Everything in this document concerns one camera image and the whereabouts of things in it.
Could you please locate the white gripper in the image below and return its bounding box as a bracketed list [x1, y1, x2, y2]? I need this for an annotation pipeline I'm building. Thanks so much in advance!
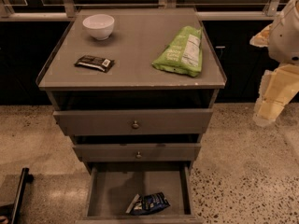
[253, 63, 299, 127]

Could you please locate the blue chip bag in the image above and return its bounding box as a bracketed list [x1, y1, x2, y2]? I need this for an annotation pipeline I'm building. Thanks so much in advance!
[126, 192, 170, 216]

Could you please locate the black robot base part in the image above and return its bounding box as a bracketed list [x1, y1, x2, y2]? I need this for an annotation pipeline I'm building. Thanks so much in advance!
[0, 167, 34, 224]

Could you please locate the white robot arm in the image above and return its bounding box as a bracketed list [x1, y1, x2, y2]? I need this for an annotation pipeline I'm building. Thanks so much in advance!
[249, 0, 299, 127]

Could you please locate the green chip bag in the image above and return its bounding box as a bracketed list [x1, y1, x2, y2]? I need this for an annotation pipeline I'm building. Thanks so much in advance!
[152, 26, 203, 77]

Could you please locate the grey drawer cabinet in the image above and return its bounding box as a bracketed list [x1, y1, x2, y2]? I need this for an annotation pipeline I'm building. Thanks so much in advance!
[36, 7, 227, 224]

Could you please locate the top drawer metal knob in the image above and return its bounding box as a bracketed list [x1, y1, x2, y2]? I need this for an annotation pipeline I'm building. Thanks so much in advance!
[132, 120, 139, 129]

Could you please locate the drawer metal knob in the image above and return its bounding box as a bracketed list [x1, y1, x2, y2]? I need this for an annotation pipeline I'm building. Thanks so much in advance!
[132, 120, 139, 129]
[135, 151, 142, 159]

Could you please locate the middle drawer metal knob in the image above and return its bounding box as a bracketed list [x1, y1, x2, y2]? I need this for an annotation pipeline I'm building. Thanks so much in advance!
[135, 151, 142, 159]

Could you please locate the top grey drawer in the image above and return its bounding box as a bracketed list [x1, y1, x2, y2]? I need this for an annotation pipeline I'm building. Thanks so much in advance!
[53, 109, 212, 136]

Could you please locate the bottom grey open drawer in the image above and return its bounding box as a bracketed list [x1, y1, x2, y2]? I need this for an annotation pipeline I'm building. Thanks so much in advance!
[76, 161, 202, 224]

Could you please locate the middle grey drawer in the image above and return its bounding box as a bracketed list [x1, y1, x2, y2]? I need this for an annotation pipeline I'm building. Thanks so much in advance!
[73, 143, 200, 162]

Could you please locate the black snack bar wrapper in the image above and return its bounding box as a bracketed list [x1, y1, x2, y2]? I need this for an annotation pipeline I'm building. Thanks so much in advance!
[75, 55, 114, 73]

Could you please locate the white ceramic bowl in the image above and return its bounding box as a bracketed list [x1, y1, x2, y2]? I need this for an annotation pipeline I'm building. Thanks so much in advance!
[82, 14, 115, 40]

